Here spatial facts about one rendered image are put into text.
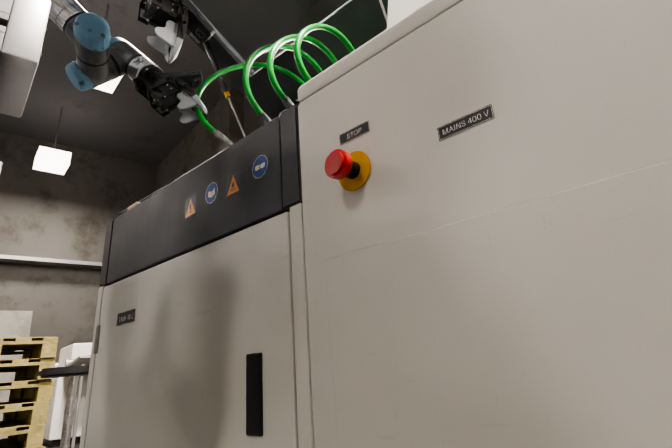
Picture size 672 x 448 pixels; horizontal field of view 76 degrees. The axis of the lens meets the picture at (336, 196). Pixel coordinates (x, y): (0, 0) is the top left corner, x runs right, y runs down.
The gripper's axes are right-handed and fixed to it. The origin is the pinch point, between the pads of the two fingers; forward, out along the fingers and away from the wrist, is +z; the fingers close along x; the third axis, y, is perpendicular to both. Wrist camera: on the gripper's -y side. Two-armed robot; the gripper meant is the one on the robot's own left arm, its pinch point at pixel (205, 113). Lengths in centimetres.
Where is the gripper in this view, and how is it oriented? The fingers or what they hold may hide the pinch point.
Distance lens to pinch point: 121.2
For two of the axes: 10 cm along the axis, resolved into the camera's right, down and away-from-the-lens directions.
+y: -6.3, 5.6, -5.4
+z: 7.6, 6.0, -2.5
